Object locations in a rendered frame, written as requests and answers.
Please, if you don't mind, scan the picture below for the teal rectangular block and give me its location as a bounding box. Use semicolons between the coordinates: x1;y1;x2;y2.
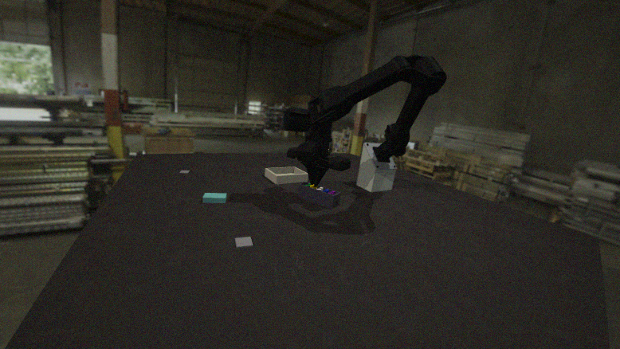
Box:
202;193;227;203

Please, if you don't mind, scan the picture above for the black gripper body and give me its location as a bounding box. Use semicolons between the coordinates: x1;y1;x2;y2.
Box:
287;132;351;171

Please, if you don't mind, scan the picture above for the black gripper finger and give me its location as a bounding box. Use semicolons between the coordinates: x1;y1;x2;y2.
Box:
300;161;319;185
314;165;330;187

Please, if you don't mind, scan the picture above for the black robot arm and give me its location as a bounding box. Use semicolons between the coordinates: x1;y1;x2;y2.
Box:
283;55;447;163

